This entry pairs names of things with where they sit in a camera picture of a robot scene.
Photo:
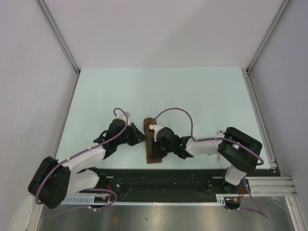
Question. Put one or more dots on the aluminium side rail profile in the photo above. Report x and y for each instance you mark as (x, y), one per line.
(280, 186)

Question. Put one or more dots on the left aluminium frame post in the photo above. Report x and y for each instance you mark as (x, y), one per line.
(57, 34)

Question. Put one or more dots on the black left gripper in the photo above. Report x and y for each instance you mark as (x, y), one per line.
(137, 136)

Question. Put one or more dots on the white slotted cable duct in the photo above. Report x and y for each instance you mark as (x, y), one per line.
(91, 200)

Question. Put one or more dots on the right aluminium frame post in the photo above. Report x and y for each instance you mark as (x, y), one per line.
(269, 33)

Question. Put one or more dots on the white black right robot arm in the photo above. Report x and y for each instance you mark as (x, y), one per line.
(238, 148)

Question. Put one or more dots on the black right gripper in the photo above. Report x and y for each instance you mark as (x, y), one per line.
(155, 153)

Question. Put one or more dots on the brown cloth napkin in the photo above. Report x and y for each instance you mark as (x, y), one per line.
(149, 137)

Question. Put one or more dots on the aluminium frame post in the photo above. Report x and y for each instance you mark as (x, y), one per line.
(57, 34)
(269, 33)

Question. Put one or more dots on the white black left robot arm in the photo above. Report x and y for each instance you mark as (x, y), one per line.
(55, 179)

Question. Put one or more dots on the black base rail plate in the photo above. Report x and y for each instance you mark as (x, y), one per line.
(166, 185)

